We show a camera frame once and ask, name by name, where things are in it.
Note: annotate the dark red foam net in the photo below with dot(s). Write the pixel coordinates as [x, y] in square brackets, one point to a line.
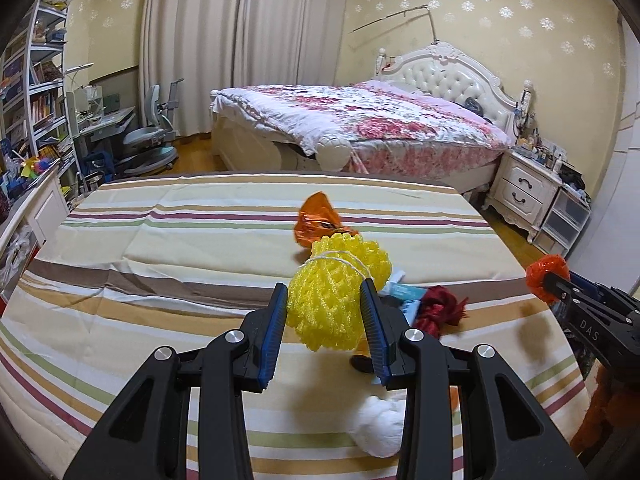
[440, 310]

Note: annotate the beige curtain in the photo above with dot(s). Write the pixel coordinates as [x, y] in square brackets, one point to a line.
[225, 35]

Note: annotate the orange fuzzy cloth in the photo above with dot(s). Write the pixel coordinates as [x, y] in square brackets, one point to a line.
[595, 420]

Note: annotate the black bag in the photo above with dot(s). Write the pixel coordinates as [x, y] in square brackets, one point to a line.
[572, 177]

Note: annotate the white tufted headboard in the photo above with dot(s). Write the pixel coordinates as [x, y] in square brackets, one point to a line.
[450, 72]

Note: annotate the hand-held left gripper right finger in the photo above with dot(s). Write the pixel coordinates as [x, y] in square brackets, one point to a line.
[376, 340]

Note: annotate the bed with floral cover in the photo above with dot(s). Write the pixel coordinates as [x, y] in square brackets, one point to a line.
[380, 120]

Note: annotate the grey-blue desk chair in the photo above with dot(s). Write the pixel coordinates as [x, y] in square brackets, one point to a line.
[150, 135]

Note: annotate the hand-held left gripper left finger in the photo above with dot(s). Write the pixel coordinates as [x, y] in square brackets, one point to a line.
[267, 350]

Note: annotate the striped bed sheet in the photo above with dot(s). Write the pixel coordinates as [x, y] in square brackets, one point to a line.
[175, 260]

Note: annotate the white bookshelf with books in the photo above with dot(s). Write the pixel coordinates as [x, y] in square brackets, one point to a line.
[35, 85]

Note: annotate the yellow foam fruit net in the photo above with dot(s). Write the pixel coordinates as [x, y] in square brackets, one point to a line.
[325, 300]

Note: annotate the white nightstand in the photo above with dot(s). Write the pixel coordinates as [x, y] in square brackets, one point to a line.
[520, 190]

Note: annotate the light blue sachet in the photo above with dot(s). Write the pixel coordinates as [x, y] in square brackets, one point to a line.
[407, 291]

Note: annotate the clutter of bottles on nightstand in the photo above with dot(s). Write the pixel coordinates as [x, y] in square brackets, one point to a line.
[540, 150]

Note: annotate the white crumpled tissue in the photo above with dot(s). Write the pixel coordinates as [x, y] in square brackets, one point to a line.
[377, 430]

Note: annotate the orange foil wrapper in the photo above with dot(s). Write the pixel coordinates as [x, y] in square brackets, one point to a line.
[320, 220]

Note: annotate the thin metal net pole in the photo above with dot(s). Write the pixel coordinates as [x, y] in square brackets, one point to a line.
[395, 14]

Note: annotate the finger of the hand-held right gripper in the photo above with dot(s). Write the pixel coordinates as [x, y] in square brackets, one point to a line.
[590, 320]
[587, 284]

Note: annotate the white bed frame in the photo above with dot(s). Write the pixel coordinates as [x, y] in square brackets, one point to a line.
[245, 140]

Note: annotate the plastic drawer unit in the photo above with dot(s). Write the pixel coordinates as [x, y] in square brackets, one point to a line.
[565, 220]

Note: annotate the white wardrobe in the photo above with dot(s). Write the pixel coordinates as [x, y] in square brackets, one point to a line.
[622, 160]

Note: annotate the orange-red foam net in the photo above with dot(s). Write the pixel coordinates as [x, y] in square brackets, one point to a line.
[537, 272]

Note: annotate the grey study desk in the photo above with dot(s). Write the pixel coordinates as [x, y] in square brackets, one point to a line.
[105, 125]

